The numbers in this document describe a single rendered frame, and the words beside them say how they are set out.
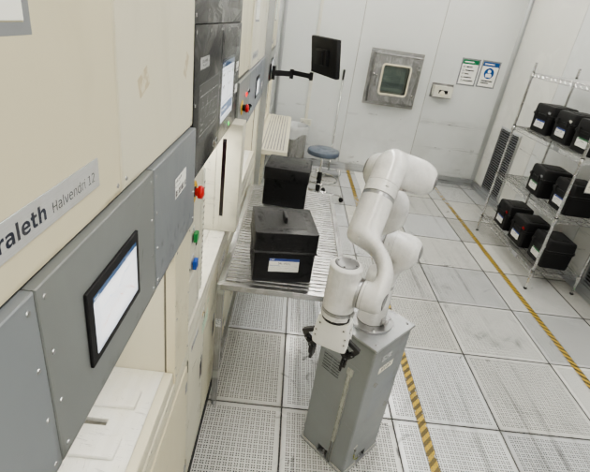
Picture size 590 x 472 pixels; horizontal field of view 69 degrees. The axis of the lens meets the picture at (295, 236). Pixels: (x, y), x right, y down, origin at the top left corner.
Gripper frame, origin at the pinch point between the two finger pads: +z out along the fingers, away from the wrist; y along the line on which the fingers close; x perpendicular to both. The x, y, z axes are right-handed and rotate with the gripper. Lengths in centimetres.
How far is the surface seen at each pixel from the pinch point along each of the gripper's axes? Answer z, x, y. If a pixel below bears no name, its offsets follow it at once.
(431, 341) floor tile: 101, -168, -29
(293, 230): 0, -67, 43
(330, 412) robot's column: 72, -48, 4
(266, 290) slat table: 26, -53, 46
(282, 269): 18, -62, 44
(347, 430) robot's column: 73, -44, -6
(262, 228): 0, -60, 55
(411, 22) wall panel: -96, -510, 106
